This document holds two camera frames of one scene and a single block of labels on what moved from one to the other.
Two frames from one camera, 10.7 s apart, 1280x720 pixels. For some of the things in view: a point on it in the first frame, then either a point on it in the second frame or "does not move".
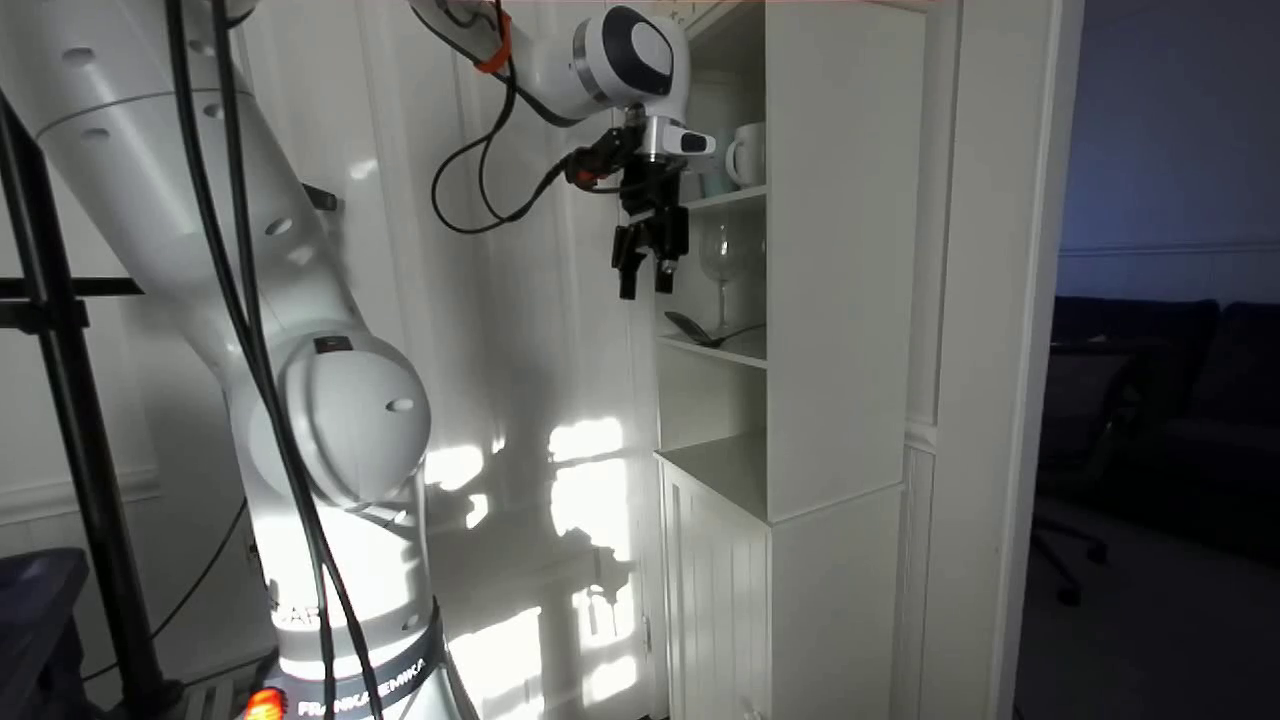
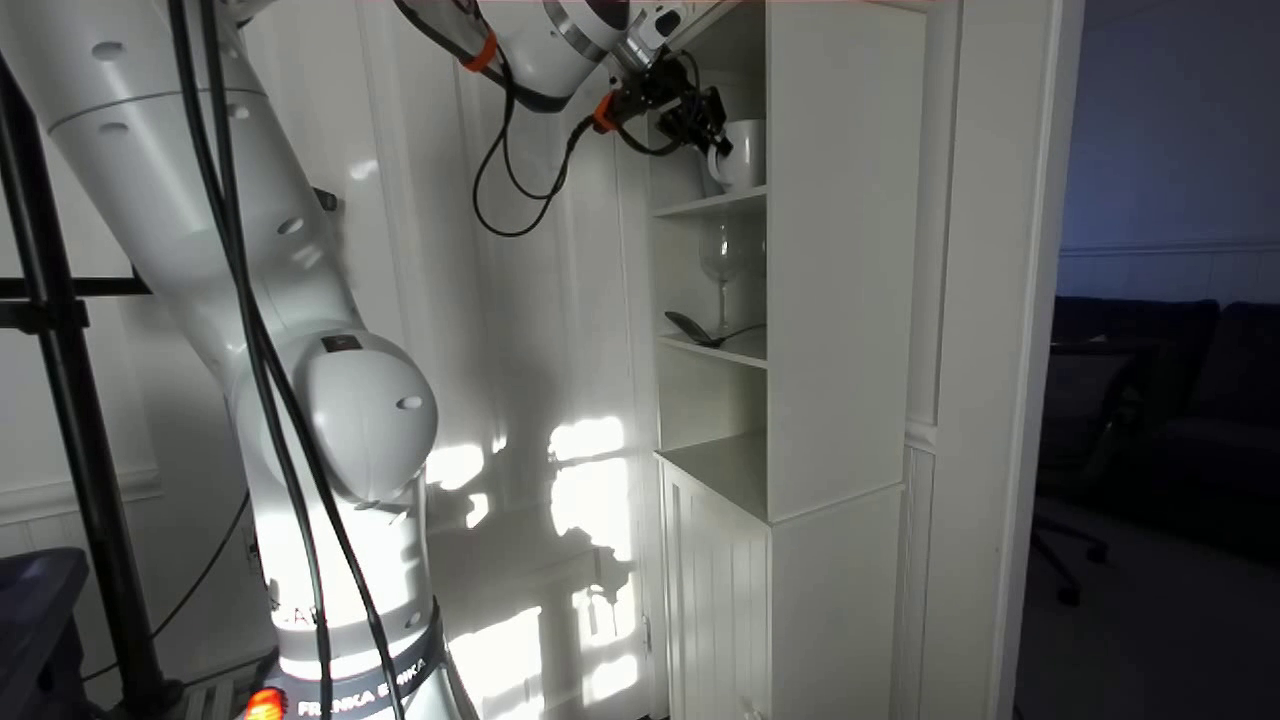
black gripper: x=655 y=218 to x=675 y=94
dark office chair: x=1122 y=447 does not move
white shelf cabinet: x=780 y=472 does not move
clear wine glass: x=722 y=241 does not move
